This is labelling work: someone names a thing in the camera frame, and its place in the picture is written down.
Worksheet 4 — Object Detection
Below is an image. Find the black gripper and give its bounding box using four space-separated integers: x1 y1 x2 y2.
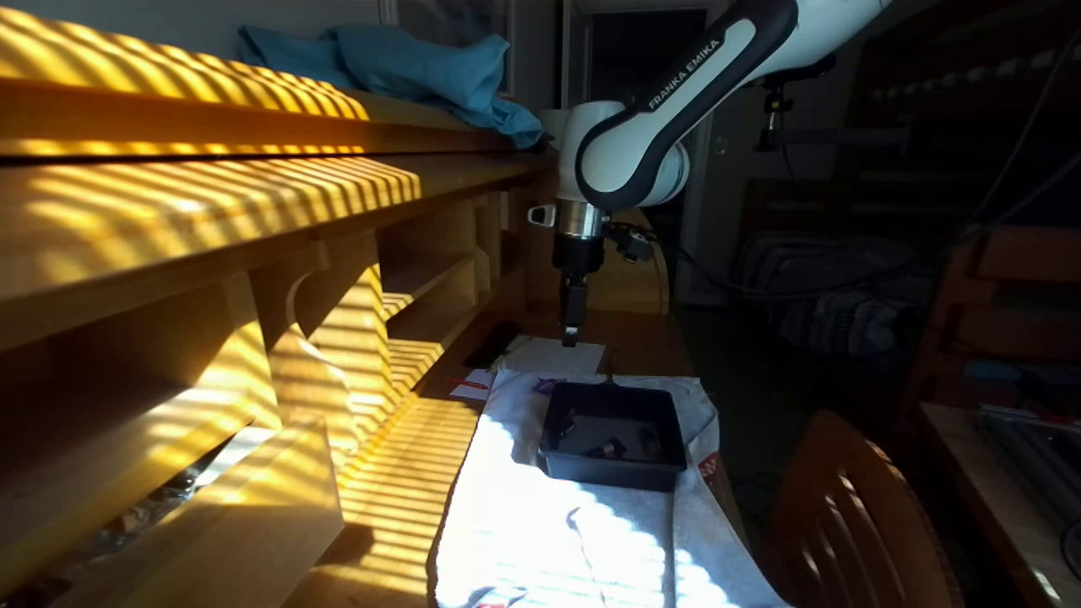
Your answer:
551 234 604 349

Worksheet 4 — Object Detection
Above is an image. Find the black plastic tray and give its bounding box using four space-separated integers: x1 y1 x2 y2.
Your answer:
529 378 693 494

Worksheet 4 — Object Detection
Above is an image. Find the white paper sheet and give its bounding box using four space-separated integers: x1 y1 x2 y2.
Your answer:
494 330 610 384

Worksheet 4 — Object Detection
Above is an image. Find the small printed paper scrap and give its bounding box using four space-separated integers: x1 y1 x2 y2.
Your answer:
449 367 501 410

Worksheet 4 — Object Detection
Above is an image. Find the white towel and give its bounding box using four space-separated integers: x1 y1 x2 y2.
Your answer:
433 367 791 608

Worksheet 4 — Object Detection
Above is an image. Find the striped couch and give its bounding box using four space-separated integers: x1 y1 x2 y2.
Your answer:
737 228 948 363

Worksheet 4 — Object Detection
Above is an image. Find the black desk lamp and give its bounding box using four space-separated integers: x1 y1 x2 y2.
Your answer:
753 77 792 153

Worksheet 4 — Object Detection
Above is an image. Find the blue cloth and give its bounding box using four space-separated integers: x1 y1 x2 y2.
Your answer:
237 23 551 153

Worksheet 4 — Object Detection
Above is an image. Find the wooden desk hutch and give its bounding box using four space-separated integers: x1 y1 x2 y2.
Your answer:
0 3 672 608

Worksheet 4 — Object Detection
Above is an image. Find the orange wooden chair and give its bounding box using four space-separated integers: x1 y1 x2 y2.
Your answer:
906 220 1081 415

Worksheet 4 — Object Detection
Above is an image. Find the wooden side table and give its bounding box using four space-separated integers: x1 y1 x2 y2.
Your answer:
916 397 1081 608

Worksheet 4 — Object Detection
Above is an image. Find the dark shelf unit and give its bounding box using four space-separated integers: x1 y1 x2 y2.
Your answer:
837 0 1081 228

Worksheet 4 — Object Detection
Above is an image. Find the grey flat electronic device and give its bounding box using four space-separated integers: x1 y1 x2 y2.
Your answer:
975 401 1081 533

